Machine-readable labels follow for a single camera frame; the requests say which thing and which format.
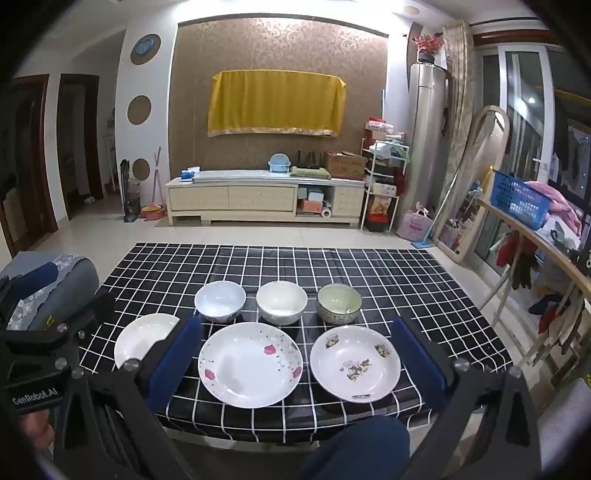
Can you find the light blue plastic basket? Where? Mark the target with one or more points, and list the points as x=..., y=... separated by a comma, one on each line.
x=279, y=163

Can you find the person's left hand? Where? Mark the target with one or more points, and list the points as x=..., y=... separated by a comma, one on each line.
x=38, y=429

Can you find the pink cloth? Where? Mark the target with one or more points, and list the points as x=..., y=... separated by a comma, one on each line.
x=559, y=206

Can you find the brown floral white plate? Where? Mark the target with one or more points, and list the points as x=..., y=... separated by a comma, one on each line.
x=355, y=364

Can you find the red artificial flower pot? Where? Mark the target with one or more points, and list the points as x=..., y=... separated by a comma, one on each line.
x=428, y=46

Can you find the cream TV cabinet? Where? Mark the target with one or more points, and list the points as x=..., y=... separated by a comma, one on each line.
x=262, y=196

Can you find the brown cardboard box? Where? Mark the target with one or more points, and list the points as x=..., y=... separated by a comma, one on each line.
x=344, y=165

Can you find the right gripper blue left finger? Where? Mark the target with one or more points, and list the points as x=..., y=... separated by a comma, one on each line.
x=168, y=360

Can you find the white metal shelf rack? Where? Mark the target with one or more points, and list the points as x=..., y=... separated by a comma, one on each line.
x=387, y=158

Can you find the white bluish bowl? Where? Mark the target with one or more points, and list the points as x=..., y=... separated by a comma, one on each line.
x=220, y=301

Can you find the blue plastic crate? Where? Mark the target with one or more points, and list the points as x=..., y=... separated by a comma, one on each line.
x=520, y=201

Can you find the pink gift bag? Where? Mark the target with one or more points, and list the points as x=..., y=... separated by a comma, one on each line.
x=414, y=225

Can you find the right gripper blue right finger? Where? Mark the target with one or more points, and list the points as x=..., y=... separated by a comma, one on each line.
x=424, y=361

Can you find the red broom and dustpan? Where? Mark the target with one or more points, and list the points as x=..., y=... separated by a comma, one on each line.
x=156, y=208

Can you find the yellow cloth covered television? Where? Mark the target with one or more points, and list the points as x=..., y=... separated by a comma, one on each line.
x=281, y=102

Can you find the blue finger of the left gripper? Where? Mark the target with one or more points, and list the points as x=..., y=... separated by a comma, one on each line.
x=26, y=285

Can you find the green patterned bowl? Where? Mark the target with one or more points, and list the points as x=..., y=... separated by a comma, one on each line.
x=339, y=304

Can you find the black white checkered tablecloth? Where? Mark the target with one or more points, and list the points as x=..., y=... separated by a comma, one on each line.
x=409, y=283

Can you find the plain white bowl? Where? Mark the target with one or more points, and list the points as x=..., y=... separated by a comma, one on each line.
x=281, y=303

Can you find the silver standing air conditioner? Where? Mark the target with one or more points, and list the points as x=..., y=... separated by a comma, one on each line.
x=428, y=136

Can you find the blue wall plate decoration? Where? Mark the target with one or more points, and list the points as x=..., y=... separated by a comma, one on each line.
x=143, y=46

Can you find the leaning arched mirror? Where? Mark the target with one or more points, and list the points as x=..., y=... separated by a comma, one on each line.
x=461, y=219

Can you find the plain white plate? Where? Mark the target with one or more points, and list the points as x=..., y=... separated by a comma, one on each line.
x=140, y=335

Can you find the pink flower white plate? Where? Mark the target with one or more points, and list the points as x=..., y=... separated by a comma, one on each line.
x=250, y=365

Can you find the grey embroidered cushion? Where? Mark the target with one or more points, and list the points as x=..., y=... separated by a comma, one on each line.
x=76, y=284

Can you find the upright vacuum cleaner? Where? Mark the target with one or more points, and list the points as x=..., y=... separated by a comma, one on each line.
x=130, y=193

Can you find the green folded cloth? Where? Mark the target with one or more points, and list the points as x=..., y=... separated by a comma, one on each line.
x=312, y=173

